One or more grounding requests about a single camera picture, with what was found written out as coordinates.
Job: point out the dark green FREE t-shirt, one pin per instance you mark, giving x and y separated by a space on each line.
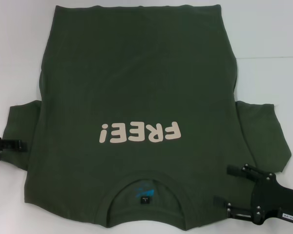
141 85

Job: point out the white numbered label sticker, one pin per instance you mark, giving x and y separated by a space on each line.
290 212

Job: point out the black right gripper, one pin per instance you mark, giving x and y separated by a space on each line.
266 197

